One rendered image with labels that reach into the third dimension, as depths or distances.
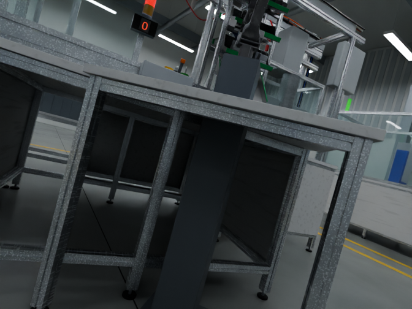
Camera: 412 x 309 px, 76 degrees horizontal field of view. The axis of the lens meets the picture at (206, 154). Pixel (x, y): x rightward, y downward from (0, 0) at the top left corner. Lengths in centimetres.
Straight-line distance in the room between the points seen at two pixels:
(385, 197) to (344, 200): 396
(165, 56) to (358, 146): 1234
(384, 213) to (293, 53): 296
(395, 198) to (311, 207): 221
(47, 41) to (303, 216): 230
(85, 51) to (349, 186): 100
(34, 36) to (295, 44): 207
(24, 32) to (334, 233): 117
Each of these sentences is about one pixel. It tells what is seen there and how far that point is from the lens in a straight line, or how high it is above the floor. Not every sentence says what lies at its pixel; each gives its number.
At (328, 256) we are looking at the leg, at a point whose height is 50.
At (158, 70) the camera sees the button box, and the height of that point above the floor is 94.
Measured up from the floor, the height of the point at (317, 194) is 55.
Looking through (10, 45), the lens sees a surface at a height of 85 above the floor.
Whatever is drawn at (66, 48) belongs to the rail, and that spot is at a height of 91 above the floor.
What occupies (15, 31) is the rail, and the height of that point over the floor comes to 91.
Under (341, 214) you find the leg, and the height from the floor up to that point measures 62.
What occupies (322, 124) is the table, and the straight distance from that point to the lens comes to 76.
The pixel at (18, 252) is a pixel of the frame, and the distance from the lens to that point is 118.
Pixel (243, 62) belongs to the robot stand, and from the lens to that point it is 104.
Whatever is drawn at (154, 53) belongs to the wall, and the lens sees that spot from 1275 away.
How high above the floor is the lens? 69
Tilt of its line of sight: 1 degrees down
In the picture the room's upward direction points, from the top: 15 degrees clockwise
